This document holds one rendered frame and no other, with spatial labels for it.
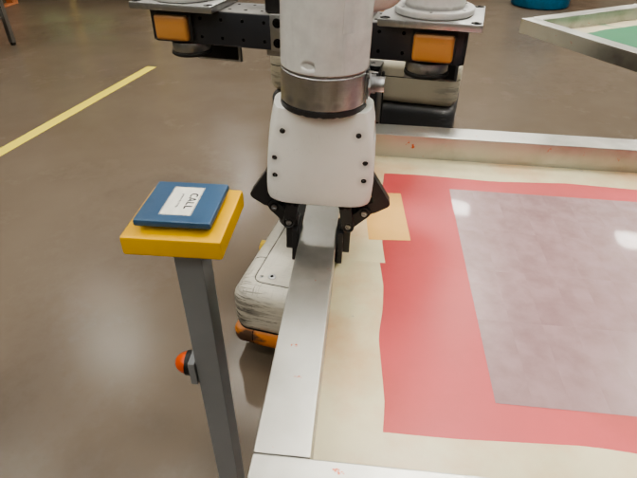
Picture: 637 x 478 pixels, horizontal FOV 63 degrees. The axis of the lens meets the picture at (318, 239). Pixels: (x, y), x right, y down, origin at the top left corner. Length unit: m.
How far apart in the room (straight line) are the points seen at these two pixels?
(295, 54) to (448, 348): 0.28
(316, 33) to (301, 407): 0.27
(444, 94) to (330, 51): 1.08
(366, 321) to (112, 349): 1.50
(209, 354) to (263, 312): 0.77
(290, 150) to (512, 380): 0.27
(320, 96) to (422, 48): 0.46
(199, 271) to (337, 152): 0.34
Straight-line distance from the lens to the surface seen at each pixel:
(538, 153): 0.81
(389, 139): 0.77
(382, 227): 0.62
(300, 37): 0.42
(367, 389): 0.44
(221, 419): 0.99
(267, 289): 1.60
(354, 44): 0.43
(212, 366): 0.88
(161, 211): 0.69
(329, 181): 0.48
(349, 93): 0.44
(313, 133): 0.46
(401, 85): 1.49
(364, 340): 0.47
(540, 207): 0.72
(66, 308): 2.14
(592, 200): 0.76
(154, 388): 1.76
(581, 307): 0.57
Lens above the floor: 1.33
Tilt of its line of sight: 36 degrees down
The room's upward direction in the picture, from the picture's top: straight up
